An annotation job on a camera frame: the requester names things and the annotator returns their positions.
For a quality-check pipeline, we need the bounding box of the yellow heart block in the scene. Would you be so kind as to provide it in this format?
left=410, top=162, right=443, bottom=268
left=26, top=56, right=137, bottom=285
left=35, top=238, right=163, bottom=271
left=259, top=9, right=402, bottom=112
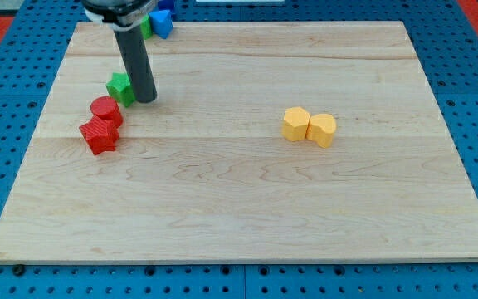
left=305, top=114, right=337, bottom=148

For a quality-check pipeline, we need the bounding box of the blue block at top edge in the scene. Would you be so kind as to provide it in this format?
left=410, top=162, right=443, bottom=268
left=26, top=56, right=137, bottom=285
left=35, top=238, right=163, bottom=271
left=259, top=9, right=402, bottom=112
left=158, top=0, right=176, bottom=16

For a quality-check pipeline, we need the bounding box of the red cylinder block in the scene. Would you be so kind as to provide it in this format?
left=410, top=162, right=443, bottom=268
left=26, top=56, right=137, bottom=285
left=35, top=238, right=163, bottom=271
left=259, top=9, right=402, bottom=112
left=90, top=96, right=124, bottom=128

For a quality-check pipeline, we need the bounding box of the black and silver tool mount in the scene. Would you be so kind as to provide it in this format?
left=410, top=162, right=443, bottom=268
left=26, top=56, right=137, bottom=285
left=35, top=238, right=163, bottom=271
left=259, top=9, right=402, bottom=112
left=80, top=0, right=158, bottom=32

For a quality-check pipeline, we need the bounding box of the blue triangle block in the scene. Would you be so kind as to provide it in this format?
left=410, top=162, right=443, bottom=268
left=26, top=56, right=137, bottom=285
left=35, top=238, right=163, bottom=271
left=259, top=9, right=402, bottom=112
left=149, top=9, right=173, bottom=39

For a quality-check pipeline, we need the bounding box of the yellow hexagon block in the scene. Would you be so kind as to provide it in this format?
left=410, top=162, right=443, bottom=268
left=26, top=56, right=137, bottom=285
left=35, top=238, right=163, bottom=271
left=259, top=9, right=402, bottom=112
left=281, top=106, right=310, bottom=141

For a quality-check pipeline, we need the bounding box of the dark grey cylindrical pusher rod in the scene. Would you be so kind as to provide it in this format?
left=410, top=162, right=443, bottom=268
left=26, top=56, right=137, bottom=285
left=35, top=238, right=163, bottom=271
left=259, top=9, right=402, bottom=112
left=115, top=27, right=157, bottom=103

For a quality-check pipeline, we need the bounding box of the light wooden board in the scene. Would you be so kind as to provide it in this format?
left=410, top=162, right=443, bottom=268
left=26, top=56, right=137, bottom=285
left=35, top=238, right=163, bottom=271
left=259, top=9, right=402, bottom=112
left=0, top=21, right=478, bottom=265

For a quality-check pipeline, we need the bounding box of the green circle block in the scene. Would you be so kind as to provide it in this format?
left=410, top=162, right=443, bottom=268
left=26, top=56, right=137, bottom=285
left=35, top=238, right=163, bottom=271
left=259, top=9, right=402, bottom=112
left=139, top=15, right=153, bottom=40

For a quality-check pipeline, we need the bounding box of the green star block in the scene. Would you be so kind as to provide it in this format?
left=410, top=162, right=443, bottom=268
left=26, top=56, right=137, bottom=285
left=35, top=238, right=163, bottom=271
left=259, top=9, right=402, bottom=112
left=105, top=73, right=135, bottom=107

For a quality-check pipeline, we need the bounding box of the red star block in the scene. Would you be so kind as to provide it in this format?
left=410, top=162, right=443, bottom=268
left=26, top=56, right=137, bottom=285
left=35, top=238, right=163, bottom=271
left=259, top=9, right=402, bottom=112
left=79, top=116, right=119, bottom=155

